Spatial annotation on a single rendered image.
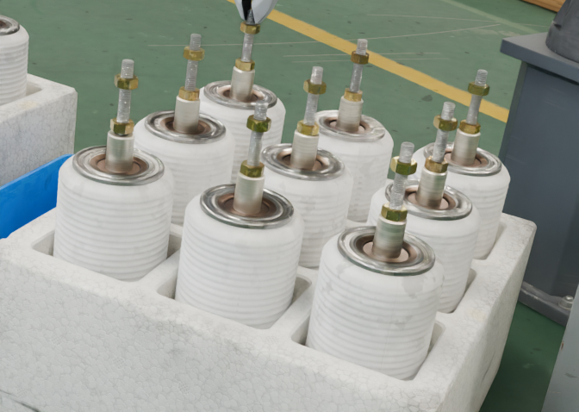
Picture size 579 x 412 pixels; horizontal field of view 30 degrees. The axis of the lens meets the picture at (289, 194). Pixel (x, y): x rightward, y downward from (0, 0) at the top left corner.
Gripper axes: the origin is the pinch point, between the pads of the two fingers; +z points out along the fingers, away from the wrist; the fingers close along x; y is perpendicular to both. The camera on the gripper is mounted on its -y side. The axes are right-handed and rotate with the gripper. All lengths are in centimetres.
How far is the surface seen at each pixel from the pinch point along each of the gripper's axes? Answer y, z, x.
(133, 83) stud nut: -22.6, 1.6, -5.5
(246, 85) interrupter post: 0.1, 7.6, -0.9
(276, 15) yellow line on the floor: 111, 34, 68
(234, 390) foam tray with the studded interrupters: -27.0, 20.5, -21.8
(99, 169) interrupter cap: -24.5, 9.0, -4.3
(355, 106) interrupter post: 2.2, 6.6, -12.3
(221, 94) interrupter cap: -1.1, 9.0, 1.2
